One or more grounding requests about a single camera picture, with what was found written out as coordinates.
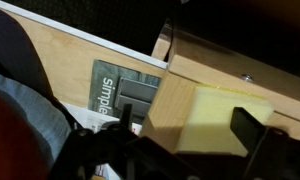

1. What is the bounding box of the yellow sponge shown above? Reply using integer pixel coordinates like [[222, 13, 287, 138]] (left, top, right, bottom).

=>
[[174, 83, 275, 158]]

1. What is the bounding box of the white printed leaflet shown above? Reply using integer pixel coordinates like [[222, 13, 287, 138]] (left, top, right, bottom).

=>
[[61, 101, 144, 180]]

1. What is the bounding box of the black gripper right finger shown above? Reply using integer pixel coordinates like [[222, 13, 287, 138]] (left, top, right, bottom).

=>
[[229, 106, 268, 158]]

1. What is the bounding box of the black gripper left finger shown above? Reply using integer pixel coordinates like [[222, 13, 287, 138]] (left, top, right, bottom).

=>
[[118, 103, 134, 131]]

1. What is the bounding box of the blue denim baseball cap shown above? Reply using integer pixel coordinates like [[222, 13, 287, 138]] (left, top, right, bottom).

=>
[[0, 4, 74, 168]]

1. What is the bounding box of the grey magazine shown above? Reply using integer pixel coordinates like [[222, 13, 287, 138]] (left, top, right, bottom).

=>
[[87, 59, 163, 121]]

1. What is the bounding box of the light wooden table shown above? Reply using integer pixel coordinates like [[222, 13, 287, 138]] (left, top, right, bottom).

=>
[[139, 18, 300, 154]]

